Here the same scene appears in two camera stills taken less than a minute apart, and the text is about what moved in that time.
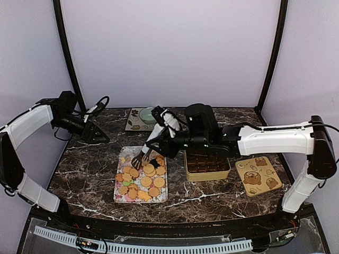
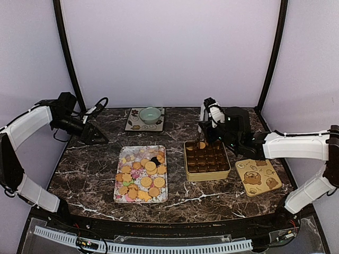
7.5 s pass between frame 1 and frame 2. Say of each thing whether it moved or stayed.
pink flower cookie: stayed
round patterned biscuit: moved
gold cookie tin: stayed
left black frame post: stayed
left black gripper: stayed
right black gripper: moved
